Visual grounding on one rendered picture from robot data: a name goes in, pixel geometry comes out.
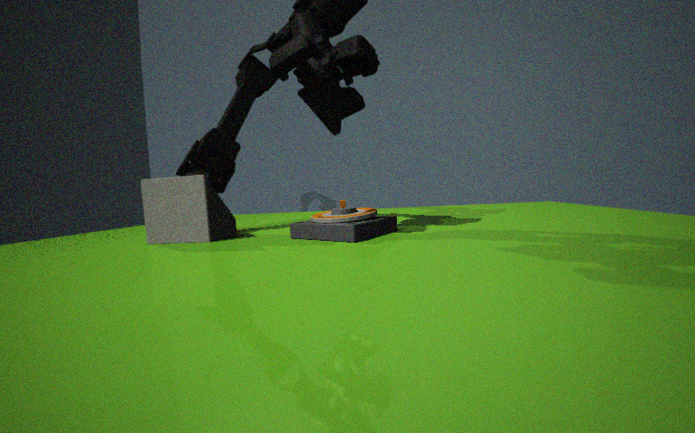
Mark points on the orange round plate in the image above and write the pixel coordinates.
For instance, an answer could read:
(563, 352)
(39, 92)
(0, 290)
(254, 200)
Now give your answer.
(326, 217)

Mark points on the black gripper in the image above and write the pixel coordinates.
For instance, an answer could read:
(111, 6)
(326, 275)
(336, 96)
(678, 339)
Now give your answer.
(322, 93)

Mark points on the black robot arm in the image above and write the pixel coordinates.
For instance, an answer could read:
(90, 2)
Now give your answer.
(214, 155)

